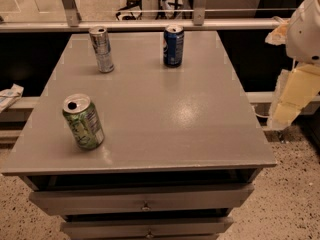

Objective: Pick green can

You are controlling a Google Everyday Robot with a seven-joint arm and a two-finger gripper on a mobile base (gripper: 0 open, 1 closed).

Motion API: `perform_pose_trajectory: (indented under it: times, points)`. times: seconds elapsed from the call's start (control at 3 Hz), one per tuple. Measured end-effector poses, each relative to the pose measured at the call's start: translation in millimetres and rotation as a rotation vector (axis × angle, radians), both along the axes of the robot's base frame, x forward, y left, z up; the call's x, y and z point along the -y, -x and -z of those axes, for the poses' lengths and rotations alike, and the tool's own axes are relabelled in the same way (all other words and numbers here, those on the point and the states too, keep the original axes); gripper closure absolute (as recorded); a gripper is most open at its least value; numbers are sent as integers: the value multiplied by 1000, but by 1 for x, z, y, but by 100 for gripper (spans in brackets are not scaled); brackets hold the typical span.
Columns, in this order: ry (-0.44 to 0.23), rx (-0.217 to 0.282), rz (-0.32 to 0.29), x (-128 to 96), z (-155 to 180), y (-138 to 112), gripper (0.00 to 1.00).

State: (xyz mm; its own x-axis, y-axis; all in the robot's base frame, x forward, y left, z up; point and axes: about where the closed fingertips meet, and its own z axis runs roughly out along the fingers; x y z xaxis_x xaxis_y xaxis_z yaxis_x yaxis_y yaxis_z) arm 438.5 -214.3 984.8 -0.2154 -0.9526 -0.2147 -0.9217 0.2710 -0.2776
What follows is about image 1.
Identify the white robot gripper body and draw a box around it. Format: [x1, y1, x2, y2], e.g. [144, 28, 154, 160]
[286, 0, 320, 64]

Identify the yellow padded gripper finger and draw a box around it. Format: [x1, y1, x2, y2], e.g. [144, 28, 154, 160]
[265, 16, 289, 46]
[267, 63, 320, 130]

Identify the blue pepsi can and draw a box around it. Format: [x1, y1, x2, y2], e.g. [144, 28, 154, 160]
[163, 24, 184, 67]

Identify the silver energy drink can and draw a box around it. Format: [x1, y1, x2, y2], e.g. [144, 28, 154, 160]
[89, 26, 114, 73]

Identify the green soda can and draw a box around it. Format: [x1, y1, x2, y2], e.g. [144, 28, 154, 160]
[62, 94, 104, 150]

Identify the grey drawer cabinet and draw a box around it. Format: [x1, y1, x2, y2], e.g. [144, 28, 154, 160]
[3, 31, 275, 224]

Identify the black office chair base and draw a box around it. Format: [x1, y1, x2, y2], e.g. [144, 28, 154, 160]
[115, 0, 142, 21]

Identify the lower grey drawer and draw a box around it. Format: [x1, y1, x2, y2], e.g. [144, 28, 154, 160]
[61, 217, 233, 240]

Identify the grey drawer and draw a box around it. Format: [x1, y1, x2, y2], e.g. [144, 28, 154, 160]
[61, 217, 233, 240]
[29, 184, 254, 215]

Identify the metal guard railing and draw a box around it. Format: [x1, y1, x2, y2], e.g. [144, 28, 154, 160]
[0, 0, 280, 32]

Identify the upper grey drawer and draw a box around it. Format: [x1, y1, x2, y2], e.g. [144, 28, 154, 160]
[29, 184, 254, 215]

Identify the white folded cloth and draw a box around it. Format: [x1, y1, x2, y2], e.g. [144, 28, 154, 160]
[0, 84, 24, 113]

